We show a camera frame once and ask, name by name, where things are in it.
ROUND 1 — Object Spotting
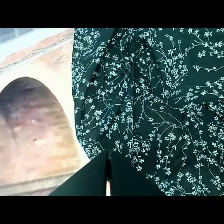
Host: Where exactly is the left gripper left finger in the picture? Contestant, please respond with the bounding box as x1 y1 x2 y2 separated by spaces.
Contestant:
49 150 110 197

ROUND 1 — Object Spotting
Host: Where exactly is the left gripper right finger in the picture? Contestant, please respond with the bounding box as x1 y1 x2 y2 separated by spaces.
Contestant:
110 151 165 197

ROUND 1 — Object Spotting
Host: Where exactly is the dark green floral shirt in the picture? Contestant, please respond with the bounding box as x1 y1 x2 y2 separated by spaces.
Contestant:
71 27 224 197

